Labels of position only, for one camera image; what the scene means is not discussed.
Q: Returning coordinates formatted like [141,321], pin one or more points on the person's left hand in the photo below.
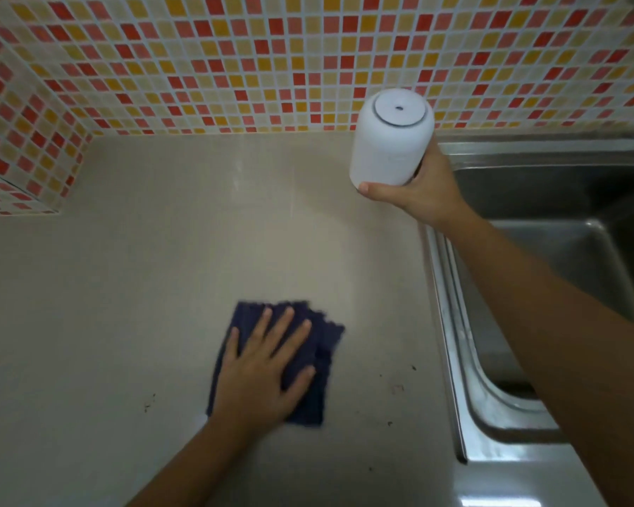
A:
[253,385]

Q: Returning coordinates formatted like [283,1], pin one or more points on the person's right hand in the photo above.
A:
[428,197]

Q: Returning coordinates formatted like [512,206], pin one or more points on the person's left thumb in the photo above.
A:
[302,381]

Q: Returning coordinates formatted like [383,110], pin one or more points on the person's right thumb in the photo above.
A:
[383,192]

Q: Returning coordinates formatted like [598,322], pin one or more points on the person's left middle finger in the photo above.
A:
[279,331]

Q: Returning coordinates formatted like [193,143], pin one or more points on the person's left little finger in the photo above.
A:
[233,344]

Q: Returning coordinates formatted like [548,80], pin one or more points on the dark blue cleaning cloth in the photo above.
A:
[317,343]

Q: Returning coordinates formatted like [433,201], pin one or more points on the white cylindrical container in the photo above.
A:
[391,139]

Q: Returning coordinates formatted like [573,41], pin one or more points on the person's left forearm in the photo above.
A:
[201,467]

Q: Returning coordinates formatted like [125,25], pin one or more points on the stainless steel sink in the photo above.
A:
[554,242]

